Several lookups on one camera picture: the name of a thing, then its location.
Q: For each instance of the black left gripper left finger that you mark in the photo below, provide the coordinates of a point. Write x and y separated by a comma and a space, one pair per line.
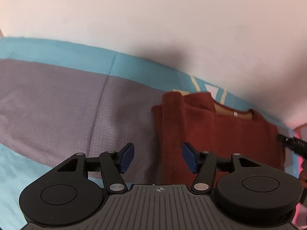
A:
75, 189

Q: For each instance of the blue and mauve bed sheet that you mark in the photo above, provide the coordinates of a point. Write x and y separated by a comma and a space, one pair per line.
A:
60, 98

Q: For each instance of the red knit sweater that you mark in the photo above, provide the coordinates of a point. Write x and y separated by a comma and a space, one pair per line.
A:
210, 126

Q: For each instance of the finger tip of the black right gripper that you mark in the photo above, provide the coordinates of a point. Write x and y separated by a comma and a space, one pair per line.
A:
296, 145

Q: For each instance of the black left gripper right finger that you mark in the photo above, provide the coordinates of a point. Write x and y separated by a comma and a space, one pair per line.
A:
244, 190

